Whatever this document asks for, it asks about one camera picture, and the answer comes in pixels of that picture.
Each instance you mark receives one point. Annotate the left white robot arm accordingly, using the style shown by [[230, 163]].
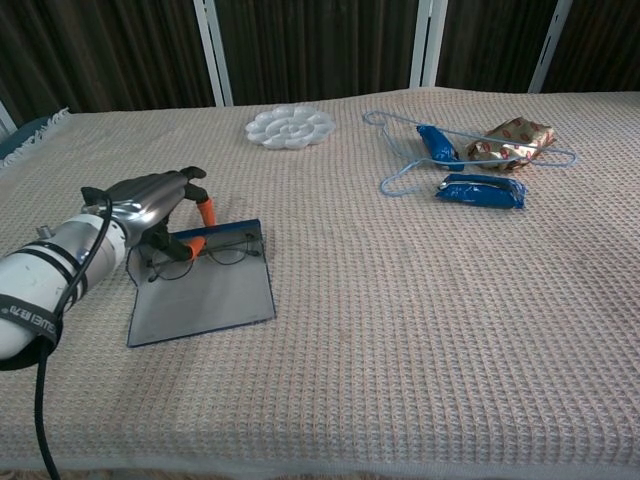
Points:
[[40, 280]]

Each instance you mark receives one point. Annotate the beige waffle fringed cloth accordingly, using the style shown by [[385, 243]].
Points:
[[350, 325]]

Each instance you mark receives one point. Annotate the white frame post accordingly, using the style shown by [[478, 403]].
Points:
[[215, 50], [425, 45], [5, 117], [550, 45]]

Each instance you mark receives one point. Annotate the blue glasses case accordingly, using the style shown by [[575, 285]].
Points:
[[200, 300]]

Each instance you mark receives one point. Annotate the thin-framed eyeglasses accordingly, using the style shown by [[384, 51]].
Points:
[[225, 255]]

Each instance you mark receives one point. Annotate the long blue snack packet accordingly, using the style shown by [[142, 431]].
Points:
[[480, 192]]

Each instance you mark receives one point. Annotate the gold foil snack packet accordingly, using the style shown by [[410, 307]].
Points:
[[515, 137]]

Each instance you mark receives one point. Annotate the short blue snack packet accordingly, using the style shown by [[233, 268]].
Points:
[[437, 145]]

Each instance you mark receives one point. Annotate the white flower paint palette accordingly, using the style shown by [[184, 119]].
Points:
[[290, 127]]

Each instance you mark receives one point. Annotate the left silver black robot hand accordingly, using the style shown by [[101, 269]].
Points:
[[150, 197]]

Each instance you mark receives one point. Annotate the dark blue table pad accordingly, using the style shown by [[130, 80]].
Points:
[[15, 142]]

